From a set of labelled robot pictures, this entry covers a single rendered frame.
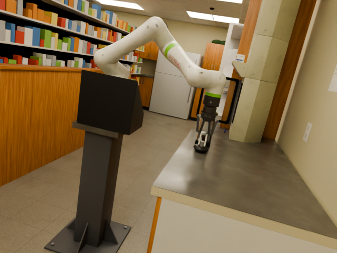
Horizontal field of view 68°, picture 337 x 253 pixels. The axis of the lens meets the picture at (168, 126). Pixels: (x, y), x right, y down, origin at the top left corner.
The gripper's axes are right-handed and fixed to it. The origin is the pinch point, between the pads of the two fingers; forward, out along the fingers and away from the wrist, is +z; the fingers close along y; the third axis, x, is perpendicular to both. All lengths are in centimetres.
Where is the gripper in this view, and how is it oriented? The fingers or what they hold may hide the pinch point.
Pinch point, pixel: (202, 139)
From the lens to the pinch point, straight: 148.6
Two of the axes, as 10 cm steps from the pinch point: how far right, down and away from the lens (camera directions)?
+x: -2.4, 1.9, -9.5
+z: -1.8, 9.5, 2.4
